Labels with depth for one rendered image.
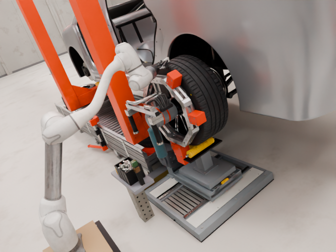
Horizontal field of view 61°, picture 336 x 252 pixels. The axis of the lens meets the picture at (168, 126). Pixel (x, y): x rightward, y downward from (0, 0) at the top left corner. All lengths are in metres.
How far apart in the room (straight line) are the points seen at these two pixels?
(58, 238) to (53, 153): 0.49
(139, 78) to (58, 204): 0.93
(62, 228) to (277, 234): 1.37
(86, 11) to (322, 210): 2.18
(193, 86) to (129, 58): 0.45
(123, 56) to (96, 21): 0.69
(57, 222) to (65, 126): 0.56
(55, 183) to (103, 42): 1.10
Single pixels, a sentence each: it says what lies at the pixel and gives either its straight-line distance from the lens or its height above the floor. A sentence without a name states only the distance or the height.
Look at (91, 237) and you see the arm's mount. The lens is 2.01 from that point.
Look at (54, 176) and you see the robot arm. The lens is 1.90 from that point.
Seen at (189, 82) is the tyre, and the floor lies 1.06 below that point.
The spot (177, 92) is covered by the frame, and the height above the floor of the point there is 1.03.
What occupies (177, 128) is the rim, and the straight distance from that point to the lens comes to 2.30.
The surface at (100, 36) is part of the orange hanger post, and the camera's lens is 2.34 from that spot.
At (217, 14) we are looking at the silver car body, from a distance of 1.89.
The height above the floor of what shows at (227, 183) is 0.14.
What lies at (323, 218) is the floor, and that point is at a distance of 2.26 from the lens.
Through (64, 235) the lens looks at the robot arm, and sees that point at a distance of 1.85.
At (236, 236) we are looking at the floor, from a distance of 2.19.
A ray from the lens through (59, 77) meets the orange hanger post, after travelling 4.23.
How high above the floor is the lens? 1.62
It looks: 24 degrees down
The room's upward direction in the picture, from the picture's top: 18 degrees counter-clockwise
